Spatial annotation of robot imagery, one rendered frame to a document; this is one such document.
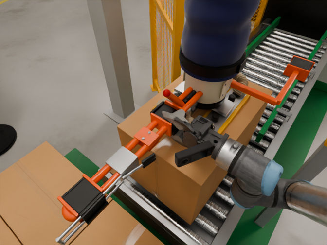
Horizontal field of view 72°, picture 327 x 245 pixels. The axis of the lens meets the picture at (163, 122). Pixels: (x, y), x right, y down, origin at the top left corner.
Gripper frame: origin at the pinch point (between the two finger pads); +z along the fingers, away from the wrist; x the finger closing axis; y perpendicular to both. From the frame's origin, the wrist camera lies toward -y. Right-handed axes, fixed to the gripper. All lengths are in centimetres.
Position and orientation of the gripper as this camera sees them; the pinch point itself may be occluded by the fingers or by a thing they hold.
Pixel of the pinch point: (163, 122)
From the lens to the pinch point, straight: 73.8
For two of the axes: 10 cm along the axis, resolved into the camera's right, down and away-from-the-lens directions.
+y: 6.2, -5.9, 5.2
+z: -7.8, -4.7, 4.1
